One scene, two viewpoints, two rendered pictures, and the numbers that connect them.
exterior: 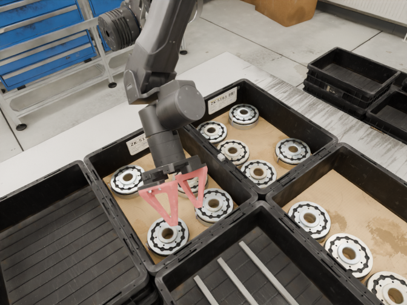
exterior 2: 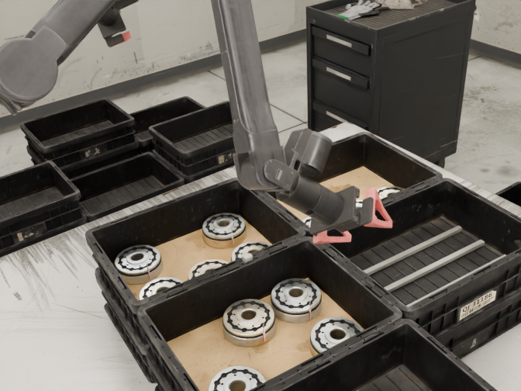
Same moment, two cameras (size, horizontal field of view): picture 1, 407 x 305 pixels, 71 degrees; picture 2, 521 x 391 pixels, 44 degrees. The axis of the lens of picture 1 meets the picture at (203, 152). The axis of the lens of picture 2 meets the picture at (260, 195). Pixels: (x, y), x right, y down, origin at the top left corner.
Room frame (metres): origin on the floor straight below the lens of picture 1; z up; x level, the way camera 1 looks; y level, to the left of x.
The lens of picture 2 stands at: (0.40, 0.97, 1.74)
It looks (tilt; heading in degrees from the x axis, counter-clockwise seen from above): 33 degrees down; 273
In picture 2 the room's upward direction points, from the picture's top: 4 degrees counter-clockwise
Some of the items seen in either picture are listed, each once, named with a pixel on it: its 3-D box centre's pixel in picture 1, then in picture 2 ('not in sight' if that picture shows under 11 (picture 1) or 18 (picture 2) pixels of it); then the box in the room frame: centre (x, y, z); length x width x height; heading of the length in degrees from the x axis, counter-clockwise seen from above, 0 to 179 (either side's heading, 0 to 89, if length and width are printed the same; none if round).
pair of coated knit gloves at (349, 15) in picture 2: not in sight; (358, 8); (0.06, -1.87, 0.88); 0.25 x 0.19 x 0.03; 36
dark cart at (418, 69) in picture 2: not in sight; (384, 96); (-0.08, -1.87, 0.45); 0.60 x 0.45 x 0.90; 36
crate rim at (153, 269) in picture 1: (165, 178); (267, 316); (0.45, 0.11, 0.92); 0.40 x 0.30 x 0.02; 33
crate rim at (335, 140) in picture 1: (251, 127); (194, 237); (0.61, -0.15, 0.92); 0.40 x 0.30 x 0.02; 33
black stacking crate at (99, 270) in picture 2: (249, 140); (196, 255); (0.61, -0.15, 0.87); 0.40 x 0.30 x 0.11; 33
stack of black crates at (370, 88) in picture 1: (340, 100); (26, 246); (1.36, -0.87, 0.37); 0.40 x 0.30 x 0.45; 36
